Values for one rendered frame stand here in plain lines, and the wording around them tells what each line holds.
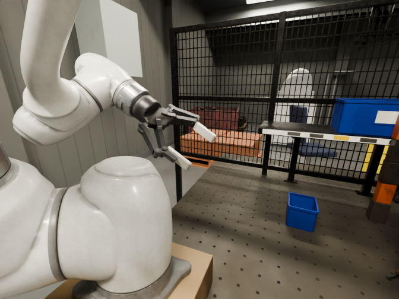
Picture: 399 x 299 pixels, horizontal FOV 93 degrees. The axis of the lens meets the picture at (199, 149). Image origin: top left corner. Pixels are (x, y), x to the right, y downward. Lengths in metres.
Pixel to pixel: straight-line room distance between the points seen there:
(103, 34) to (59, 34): 2.06
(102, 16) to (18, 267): 2.33
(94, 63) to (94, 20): 1.98
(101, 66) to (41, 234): 0.40
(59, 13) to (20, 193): 0.26
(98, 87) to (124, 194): 0.32
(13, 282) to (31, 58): 0.33
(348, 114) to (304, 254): 0.55
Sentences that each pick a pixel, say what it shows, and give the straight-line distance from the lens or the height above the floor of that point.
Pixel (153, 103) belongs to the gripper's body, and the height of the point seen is 1.16.
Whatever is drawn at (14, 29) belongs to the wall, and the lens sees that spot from 2.44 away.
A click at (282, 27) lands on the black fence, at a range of 1.15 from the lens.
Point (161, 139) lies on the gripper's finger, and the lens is 0.47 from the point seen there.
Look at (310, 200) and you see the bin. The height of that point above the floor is 0.77.
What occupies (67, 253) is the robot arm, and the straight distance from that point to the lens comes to 0.37.
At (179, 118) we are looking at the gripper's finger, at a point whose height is 1.12.
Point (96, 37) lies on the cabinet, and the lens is 2.54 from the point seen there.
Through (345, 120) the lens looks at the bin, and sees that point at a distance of 0.95.
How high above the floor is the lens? 1.20
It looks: 18 degrees down
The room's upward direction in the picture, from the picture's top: straight up
